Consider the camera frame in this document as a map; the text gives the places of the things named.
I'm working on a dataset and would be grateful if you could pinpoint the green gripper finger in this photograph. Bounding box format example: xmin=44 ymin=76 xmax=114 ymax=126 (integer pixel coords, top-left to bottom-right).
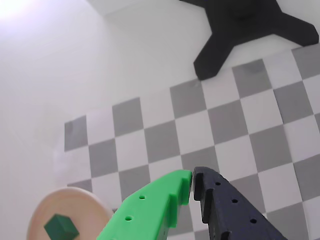
xmin=95 ymin=169 xmax=193 ymax=240

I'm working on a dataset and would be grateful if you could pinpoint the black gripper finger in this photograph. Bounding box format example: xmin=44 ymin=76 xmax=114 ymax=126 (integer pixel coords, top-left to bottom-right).
xmin=191 ymin=166 xmax=289 ymax=240

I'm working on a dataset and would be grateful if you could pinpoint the dark green dice cube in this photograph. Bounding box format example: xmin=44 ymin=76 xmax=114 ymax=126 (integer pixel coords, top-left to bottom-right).
xmin=43 ymin=212 xmax=81 ymax=240

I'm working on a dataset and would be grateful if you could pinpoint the beige round plate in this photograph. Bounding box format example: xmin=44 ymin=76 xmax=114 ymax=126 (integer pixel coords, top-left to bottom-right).
xmin=26 ymin=186 xmax=117 ymax=240

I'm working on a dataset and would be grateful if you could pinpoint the grey white checkerboard mat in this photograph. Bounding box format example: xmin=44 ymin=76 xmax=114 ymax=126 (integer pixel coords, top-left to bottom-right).
xmin=64 ymin=45 xmax=320 ymax=240

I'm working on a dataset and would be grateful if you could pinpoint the black cross-shaped stand foot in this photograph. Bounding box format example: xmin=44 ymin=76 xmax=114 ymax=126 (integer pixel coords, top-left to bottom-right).
xmin=178 ymin=0 xmax=320 ymax=81

